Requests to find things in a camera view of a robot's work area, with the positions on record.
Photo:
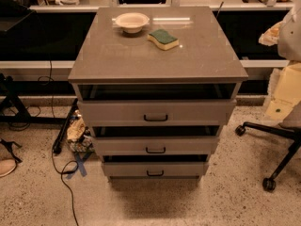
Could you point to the office chair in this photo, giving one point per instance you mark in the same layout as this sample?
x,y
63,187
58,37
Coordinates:
x,y
290,129

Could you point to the grey top drawer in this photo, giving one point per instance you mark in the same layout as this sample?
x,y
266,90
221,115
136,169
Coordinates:
x,y
156,113

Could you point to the grey middle drawer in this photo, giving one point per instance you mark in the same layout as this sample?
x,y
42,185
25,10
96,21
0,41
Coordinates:
x,y
154,145

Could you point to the green yellow sponge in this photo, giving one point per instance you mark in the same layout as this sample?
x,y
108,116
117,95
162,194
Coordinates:
x,y
162,39

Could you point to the black desk leg frame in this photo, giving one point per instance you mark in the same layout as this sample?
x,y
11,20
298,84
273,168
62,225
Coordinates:
x,y
22,115

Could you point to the grey drawer cabinet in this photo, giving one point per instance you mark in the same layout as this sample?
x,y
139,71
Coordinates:
x,y
113,66

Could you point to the blue tape cross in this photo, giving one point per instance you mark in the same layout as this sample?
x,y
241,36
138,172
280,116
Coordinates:
x,y
80,158

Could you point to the black power strip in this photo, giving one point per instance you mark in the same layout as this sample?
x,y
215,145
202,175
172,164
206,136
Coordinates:
x,y
56,149

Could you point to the grey bottom drawer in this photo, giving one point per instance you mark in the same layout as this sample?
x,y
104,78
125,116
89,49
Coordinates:
x,y
163,169

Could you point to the grey drawer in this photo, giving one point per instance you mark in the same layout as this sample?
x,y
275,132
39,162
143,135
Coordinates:
x,y
163,169
154,145
156,113

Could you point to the white paper bowl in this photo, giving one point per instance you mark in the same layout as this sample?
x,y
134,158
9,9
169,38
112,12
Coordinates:
x,y
132,22

